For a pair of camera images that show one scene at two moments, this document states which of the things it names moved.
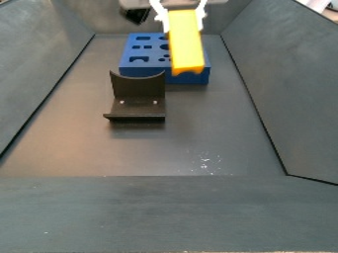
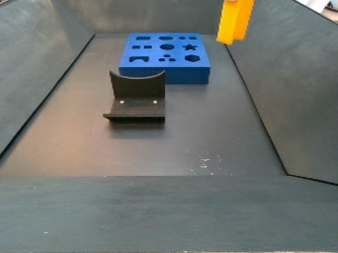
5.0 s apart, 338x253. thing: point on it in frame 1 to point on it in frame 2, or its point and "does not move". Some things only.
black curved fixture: x=139 y=98 does not move
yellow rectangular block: x=185 y=42 to x=235 y=17
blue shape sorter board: x=145 y=57 does not move
